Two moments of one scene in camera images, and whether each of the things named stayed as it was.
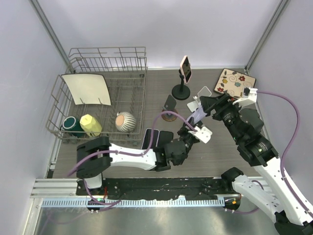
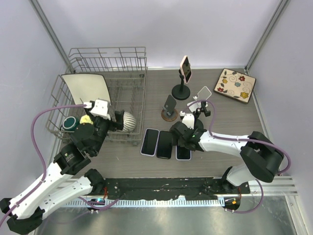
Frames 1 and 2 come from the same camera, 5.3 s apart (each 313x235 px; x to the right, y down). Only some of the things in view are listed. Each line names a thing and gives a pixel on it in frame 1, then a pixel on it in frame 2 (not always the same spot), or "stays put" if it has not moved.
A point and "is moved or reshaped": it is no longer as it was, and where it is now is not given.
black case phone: [165, 137] stays put
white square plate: [87, 89] stays put
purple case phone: [198, 114] is moved or reshaped
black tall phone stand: [181, 91] stays put
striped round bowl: [125, 122] stays put
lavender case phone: [147, 137] stays put
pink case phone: [186, 66] stays put
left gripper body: [190, 141] -> [103, 126]
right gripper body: [228, 113] -> [182, 143]
